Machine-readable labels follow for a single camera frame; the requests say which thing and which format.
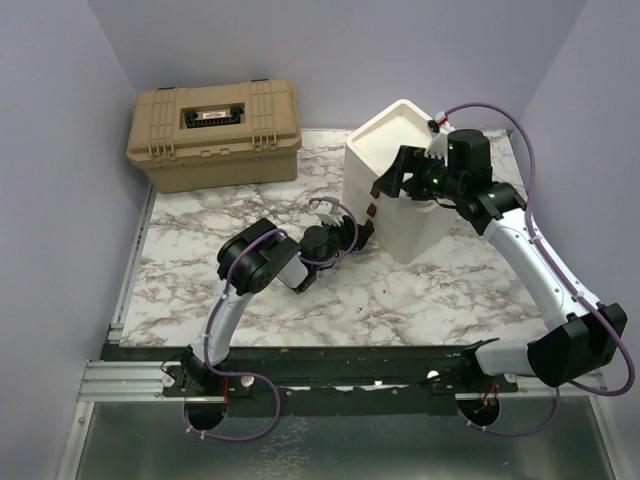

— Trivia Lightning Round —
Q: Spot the tan plastic toolbox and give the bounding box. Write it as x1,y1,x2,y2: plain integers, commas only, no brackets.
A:
127,79,302,193

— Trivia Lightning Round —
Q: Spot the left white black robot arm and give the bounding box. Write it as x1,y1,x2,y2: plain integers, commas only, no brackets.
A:
181,215,374,395

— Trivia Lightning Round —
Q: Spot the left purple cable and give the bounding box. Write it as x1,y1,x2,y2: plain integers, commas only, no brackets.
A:
182,197,361,443

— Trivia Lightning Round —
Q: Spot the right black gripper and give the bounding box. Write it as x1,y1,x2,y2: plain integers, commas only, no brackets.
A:
372,144,463,201

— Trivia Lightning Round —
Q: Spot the cream drawer organizer cabinet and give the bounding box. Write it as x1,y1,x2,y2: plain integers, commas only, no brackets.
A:
341,99,458,264

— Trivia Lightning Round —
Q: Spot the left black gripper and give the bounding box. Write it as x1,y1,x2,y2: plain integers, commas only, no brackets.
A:
313,215,372,271

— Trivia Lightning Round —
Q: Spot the black mounting rail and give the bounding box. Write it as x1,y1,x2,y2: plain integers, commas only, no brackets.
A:
100,344,517,418

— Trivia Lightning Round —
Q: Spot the aluminium extrusion rail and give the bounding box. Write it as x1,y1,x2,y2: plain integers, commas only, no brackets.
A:
77,361,166,403

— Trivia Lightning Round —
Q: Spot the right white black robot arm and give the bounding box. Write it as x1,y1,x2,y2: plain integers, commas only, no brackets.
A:
373,129,627,391

